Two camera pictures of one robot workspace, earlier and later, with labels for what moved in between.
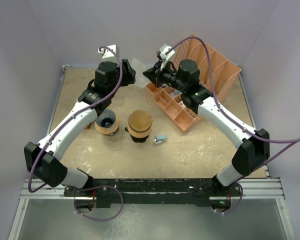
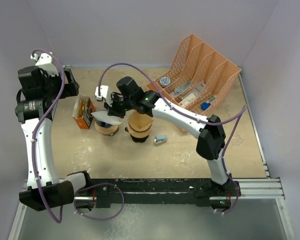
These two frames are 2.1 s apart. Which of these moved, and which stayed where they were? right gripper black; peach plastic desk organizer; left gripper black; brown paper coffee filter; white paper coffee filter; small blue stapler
Moved: left gripper black; right gripper black; white paper coffee filter
Stayed: small blue stapler; peach plastic desk organizer; brown paper coffee filter
